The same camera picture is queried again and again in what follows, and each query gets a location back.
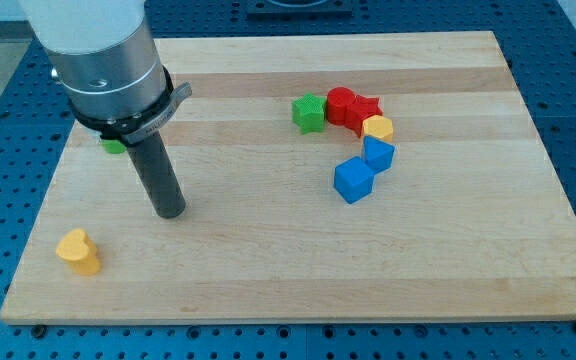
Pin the green block behind arm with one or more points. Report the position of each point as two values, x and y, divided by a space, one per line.
113 146

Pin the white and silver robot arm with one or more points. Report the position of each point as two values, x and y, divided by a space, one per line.
104 55

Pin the yellow heart block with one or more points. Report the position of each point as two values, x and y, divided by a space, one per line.
79 253

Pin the blue cube block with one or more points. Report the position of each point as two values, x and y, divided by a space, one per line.
353 179

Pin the green star block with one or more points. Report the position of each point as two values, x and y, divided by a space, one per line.
308 112

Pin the blue triangle block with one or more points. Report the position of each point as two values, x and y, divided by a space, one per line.
377 154

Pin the red cylinder block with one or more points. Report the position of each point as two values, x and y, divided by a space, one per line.
337 101

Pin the wooden board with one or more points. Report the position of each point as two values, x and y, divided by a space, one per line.
470 224

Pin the red star block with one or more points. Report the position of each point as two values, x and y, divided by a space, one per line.
359 110

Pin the yellow pentagon block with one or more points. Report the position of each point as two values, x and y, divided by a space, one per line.
379 127

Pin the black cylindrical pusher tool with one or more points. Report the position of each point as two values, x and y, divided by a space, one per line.
154 168

